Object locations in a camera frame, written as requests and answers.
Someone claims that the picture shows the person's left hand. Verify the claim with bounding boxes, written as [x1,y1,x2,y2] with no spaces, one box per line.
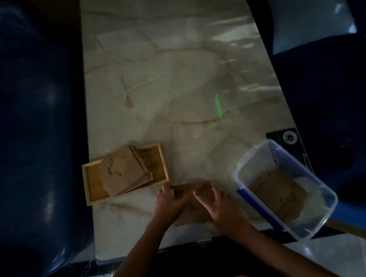
[149,181,195,227]

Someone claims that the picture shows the person's right hand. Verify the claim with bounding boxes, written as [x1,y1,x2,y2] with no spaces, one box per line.
[192,180,251,240]

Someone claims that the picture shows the person's right forearm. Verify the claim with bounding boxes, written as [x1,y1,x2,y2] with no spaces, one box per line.
[222,211,343,277]

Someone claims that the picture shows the person's left forearm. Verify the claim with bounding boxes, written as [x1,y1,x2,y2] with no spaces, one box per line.
[85,218,179,277]

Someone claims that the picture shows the stack of wooden puzzle boards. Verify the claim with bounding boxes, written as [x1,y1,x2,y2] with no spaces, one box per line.
[96,142,155,199]

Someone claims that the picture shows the dark patterned clothing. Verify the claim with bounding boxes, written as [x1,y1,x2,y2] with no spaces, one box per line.
[142,231,292,277]

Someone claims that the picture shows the light wooden tray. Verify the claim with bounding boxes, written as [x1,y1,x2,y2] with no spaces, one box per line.
[80,142,172,207]

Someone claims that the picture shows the black card white print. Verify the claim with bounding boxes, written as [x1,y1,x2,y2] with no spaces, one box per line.
[265,126,314,176]

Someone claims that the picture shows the clear plastic container blue clips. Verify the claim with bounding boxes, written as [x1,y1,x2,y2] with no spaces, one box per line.
[229,133,342,247]

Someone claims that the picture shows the dark blue leather sofa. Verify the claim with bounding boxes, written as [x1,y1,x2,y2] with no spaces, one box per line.
[240,0,366,256]
[0,0,106,277]

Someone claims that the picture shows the grey square cushion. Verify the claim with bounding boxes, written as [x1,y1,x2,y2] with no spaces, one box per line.
[264,0,359,55]

